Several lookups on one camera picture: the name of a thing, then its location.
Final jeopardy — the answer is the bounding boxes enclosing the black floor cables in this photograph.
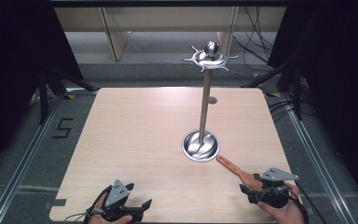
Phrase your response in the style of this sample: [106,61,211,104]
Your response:
[268,98,296,123]

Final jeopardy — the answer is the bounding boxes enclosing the orange-brown spatula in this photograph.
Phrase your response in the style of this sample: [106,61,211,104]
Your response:
[215,154,264,191]

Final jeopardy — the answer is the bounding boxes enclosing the metal utensil rack with hooks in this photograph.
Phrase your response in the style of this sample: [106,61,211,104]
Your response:
[181,40,240,163]

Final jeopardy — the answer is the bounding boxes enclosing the bundle of black cables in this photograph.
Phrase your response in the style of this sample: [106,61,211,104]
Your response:
[232,7,276,71]

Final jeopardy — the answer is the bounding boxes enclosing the person's right hand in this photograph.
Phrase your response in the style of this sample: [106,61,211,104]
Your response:
[256,181,306,224]

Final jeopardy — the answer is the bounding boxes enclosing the person's left hand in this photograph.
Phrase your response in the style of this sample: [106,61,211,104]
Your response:
[88,193,134,224]

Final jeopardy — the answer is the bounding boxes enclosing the black metal stand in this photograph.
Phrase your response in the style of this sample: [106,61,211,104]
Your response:
[36,63,99,125]
[241,59,304,121]

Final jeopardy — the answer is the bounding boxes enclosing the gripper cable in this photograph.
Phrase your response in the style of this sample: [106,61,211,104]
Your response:
[294,179,328,224]
[63,210,91,223]

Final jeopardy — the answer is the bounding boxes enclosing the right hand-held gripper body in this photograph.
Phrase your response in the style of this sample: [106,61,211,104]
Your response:
[247,167,300,209]

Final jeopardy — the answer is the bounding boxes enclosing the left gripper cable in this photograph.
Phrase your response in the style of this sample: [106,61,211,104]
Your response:
[63,210,91,223]

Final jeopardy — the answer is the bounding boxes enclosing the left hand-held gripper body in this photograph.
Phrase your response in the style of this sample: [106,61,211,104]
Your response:
[87,179,145,223]

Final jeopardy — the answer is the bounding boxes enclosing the dark curtain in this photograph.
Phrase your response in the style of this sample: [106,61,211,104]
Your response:
[267,0,358,203]
[0,0,85,183]

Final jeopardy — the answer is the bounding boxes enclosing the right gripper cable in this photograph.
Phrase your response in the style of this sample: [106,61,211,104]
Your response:
[294,179,328,224]

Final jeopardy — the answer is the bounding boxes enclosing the aluminium floor rail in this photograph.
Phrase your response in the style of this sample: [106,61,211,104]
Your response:
[279,92,353,224]
[0,88,99,224]

